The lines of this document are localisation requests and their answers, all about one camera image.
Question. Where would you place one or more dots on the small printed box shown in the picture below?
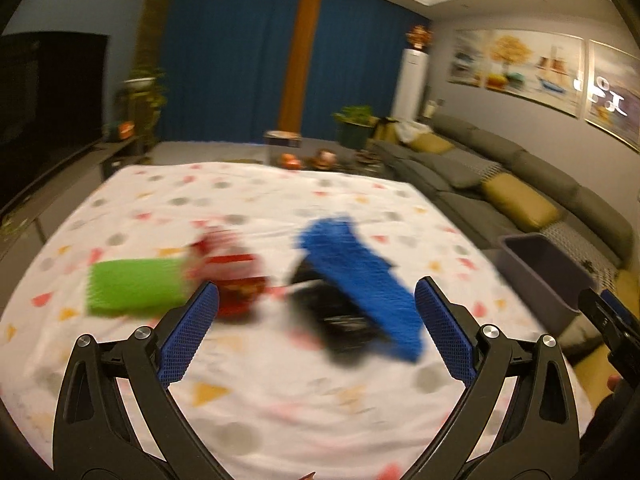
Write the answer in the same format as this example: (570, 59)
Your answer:
(282, 140)

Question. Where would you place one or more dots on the blue curtain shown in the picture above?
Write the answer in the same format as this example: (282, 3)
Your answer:
(360, 55)
(225, 60)

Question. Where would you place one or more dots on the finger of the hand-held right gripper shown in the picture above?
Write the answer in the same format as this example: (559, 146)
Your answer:
(595, 310)
(617, 310)

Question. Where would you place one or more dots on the grey cushion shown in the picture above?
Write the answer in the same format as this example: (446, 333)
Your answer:
(445, 172)

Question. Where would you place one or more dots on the wide tree and ship painting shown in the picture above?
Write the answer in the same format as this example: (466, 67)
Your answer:
(535, 72)

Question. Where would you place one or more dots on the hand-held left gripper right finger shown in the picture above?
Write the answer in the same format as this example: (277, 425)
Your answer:
(445, 330)

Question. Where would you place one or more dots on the red gold flower ornament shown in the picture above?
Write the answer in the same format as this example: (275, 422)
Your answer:
(418, 37)

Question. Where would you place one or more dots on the orange speaker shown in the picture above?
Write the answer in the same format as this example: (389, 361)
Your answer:
(124, 131)

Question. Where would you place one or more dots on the black white patterned cushion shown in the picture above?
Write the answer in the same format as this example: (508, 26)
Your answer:
(491, 170)
(585, 250)

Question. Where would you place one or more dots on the black television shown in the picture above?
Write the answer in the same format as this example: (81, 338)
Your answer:
(50, 110)

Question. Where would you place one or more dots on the small yellow cushion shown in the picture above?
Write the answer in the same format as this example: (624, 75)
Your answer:
(430, 144)

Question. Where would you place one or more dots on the grey sofa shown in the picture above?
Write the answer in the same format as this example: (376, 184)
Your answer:
(540, 160)

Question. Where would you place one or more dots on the painting with white shapes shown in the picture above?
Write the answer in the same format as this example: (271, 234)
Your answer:
(615, 95)

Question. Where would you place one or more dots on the green foam net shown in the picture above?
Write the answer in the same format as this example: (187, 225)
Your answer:
(135, 285)

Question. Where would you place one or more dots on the orange curtain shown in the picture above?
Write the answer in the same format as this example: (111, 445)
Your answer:
(300, 60)

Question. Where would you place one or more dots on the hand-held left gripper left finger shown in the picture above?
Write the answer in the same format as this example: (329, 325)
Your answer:
(190, 335)

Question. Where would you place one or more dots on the small landscape painting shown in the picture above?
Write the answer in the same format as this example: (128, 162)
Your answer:
(467, 57)

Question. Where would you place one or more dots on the grey plastic bin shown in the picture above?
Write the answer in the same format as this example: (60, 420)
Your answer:
(540, 265)

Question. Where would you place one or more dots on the blue foam net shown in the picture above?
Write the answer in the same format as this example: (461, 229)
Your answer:
(360, 270)

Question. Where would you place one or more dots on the white cloth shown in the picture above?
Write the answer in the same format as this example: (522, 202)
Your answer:
(412, 130)

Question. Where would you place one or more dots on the red paper cup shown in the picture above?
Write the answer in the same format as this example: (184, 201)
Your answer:
(235, 270)

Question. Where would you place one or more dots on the large yellow cushion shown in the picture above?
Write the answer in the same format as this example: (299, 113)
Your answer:
(520, 202)

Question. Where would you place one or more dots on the grey television cabinet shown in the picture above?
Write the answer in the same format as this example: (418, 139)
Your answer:
(85, 175)

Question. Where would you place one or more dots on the printed bed sheet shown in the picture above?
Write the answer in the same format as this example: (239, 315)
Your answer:
(280, 410)

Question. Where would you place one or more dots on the black plastic packet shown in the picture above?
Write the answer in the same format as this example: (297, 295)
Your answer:
(330, 315)

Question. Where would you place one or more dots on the potted plant in dark pot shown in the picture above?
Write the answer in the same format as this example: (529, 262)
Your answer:
(355, 122)

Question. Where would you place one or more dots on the doll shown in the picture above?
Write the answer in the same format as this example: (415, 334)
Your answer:
(324, 159)

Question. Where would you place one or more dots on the white standing air conditioner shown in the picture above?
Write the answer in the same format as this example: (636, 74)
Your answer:
(410, 85)

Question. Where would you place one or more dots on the metal plant stand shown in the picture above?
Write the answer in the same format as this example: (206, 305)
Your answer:
(145, 120)

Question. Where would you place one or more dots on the green plant in white bowl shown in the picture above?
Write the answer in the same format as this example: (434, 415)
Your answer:
(142, 82)

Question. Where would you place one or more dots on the person's right forearm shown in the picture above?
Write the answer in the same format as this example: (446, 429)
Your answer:
(612, 420)

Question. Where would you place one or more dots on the orange ball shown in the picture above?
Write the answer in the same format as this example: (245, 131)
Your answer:
(291, 161)

